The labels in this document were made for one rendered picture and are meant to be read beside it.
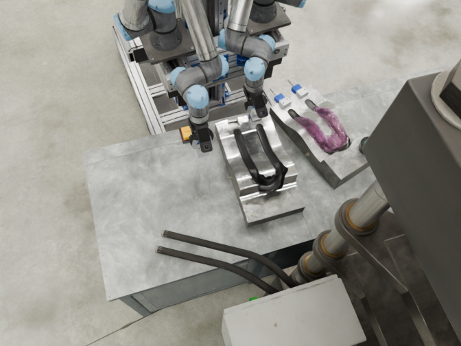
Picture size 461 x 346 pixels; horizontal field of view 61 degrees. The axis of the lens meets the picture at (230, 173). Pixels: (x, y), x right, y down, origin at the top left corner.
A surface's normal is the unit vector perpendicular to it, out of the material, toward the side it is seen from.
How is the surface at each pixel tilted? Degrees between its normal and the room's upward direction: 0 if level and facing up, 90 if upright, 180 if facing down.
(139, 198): 0
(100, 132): 0
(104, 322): 0
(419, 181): 90
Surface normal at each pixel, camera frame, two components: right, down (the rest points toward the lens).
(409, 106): -0.96, 0.25
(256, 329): 0.04, -0.44
